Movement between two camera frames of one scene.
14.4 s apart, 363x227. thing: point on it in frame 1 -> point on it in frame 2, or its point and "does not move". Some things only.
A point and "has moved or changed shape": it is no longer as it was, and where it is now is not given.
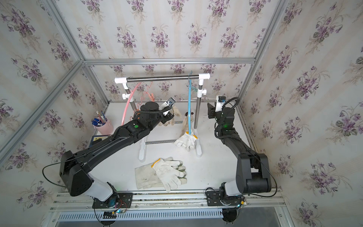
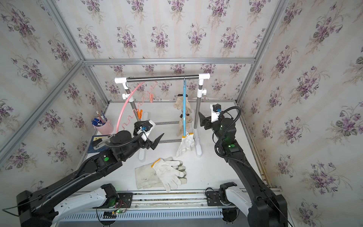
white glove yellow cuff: [187, 140] has moved or changed shape
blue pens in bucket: [101, 120] does not move
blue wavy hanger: [189, 84] -> [184, 105]
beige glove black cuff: [170, 117] -> [179, 103]
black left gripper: [165, 117] -> [149, 144]
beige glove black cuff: [185, 125] has moved or changed shape
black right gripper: [211, 111] -> [205, 121]
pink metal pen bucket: [107, 129] does not move
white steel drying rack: [201, 91] does not move
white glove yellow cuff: [171, 172] does not move
